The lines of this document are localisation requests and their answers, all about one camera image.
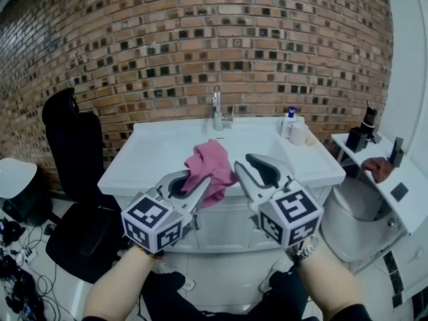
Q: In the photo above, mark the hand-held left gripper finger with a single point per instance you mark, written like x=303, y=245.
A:
x=200, y=192
x=164, y=184

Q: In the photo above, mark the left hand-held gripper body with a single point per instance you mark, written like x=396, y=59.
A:
x=150, y=219

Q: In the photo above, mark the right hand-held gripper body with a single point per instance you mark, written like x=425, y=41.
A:
x=291, y=216

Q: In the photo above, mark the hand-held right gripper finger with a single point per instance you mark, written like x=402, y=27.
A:
x=284, y=170
x=249, y=186

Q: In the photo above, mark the pink cloth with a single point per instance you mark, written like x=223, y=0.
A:
x=214, y=162

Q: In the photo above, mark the chrome faucet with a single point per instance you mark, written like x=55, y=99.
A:
x=217, y=109

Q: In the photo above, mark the person's right forearm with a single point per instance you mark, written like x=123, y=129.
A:
x=331, y=279

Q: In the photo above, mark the person's left forearm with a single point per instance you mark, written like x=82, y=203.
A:
x=113, y=283

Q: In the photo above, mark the white sink basin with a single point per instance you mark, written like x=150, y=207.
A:
x=150, y=152

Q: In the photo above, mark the silver wristwatch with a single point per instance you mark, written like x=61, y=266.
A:
x=306, y=251

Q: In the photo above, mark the white plastic cup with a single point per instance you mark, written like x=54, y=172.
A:
x=299, y=134

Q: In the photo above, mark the pale soap bar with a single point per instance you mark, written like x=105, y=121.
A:
x=311, y=141

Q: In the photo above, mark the white blue pump bottle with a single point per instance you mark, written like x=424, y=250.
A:
x=286, y=125

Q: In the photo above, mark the white shoe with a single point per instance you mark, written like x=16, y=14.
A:
x=189, y=284
x=272, y=273

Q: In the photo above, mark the white toilet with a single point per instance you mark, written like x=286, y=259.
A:
x=357, y=232

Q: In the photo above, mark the black office chair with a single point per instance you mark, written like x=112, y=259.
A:
x=73, y=152

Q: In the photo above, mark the black tumbler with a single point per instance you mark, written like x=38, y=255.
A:
x=370, y=115

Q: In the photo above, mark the black square panel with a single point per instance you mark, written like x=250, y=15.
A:
x=399, y=192

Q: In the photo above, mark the black left sleeve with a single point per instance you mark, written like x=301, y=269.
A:
x=95, y=318

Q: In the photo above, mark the black sleeve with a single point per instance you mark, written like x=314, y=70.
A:
x=95, y=318
x=347, y=314

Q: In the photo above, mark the black right sleeve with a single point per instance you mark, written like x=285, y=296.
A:
x=347, y=314

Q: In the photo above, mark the grey upright device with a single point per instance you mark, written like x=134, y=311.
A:
x=397, y=152

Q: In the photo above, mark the white power strip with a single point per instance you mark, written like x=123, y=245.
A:
x=28, y=255

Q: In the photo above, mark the white shelf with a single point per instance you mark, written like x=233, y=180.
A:
x=414, y=176

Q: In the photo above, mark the white round table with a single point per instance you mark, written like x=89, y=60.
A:
x=16, y=176

